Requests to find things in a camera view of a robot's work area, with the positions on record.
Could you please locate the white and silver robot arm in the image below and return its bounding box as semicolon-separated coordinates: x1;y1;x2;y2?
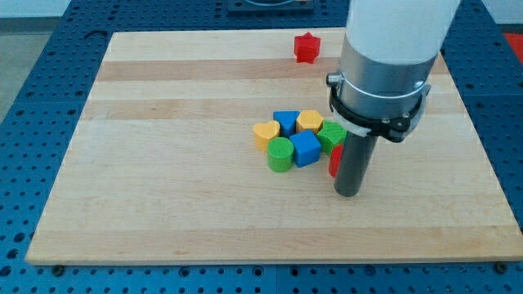
326;0;460;142

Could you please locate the yellow heart block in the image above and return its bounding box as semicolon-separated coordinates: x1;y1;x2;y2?
253;120;280;153

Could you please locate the green cylinder block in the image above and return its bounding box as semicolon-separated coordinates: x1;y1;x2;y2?
267;137;294;172

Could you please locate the blue triangle block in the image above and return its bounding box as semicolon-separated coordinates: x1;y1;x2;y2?
273;110;300;137

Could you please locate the blue cube block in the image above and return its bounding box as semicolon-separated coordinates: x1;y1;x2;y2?
289;130;321;167

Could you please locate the yellow hexagon block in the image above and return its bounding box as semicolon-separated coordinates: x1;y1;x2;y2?
295;109;324;135

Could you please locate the green hexagon block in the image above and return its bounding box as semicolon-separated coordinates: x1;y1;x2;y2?
317;121;346;155

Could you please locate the red block behind rod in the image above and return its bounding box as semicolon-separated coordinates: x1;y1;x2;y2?
329;145;343;178

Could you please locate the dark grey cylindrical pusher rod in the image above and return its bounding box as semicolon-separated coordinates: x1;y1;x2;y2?
334;132;378;197

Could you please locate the light wooden board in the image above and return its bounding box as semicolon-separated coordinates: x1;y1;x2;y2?
26;28;522;265

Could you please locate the red star block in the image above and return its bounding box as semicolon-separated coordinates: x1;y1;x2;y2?
293;32;321;65

